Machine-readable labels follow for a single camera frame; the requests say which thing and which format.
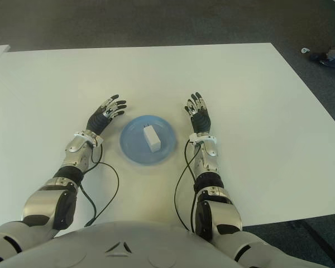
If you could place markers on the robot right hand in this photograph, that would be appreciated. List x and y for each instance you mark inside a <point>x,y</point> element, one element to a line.
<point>200,118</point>

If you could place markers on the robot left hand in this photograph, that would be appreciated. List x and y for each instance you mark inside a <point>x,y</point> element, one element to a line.
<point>100,120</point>

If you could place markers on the white charger block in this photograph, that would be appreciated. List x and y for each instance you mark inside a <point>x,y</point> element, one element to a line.
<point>153,139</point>

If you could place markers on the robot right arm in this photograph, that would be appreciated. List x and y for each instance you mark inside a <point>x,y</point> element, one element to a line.
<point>215,195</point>

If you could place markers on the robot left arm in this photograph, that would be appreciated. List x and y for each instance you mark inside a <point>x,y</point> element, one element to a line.
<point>72,159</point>

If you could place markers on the blue round plate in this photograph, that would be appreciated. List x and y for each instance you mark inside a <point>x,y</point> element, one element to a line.
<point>134,145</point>

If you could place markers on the small white floor object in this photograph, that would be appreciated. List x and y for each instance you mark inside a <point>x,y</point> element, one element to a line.
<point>305,50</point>

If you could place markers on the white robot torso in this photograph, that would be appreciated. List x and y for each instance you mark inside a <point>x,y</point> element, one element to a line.
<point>123,245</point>

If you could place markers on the dark blue shoe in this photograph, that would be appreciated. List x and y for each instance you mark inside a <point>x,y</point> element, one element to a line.
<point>324,59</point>

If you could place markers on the black table leg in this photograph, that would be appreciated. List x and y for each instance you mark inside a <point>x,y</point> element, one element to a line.
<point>318,237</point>

